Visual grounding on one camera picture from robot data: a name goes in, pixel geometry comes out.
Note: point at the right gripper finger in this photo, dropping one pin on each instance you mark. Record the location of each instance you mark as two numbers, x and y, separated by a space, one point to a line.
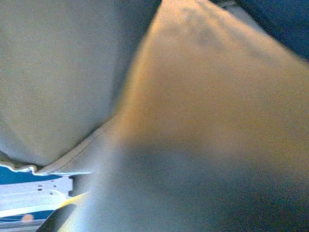
62 215

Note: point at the navy blue backpack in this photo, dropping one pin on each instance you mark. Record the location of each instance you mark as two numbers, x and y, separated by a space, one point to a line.
72 72

